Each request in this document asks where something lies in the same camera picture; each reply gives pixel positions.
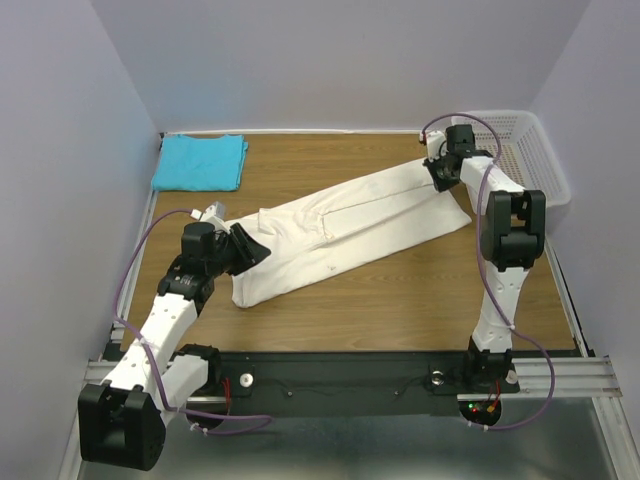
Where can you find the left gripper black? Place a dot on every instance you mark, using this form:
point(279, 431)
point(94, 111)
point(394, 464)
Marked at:
point(249, 255)

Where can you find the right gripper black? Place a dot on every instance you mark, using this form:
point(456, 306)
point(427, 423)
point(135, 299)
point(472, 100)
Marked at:
point(439, 185)

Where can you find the white plastic basket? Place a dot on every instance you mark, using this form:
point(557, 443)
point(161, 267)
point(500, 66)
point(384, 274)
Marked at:
point(525, 155)

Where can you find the white t shirt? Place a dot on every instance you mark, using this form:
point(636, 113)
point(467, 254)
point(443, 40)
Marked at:
point(343, 227)

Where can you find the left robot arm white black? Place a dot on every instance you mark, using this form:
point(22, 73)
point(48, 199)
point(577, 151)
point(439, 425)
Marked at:
point(124, 418)

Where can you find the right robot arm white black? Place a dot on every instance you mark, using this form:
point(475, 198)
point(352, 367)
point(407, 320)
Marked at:
point(510, 237)

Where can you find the folded blue t shirt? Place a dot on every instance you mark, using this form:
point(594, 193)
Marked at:
point(200, 164)

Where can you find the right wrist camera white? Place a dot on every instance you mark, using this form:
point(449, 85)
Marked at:
point(434, 142)

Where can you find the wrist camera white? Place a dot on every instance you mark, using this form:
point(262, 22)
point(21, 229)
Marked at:
point(434, 142)
point(213, 214)

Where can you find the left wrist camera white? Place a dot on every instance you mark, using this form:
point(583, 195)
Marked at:
point(213, 214)

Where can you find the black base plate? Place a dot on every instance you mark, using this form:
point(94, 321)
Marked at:
point(345, 384)

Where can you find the aluminium frame rail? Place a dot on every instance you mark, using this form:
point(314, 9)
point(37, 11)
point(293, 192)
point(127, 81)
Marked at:
point(419, 298)

